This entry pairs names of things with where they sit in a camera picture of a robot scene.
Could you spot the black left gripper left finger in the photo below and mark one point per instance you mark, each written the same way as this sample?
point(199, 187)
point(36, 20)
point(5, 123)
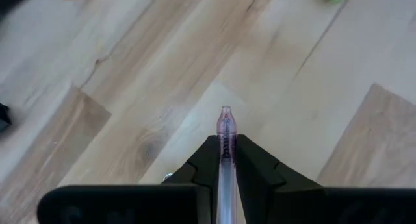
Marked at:
point(136, 204)

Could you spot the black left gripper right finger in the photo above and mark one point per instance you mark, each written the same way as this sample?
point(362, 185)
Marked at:
point(308, 206)

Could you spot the purple pen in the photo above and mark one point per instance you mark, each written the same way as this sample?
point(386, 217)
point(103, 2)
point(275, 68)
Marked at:
point(226, 143)

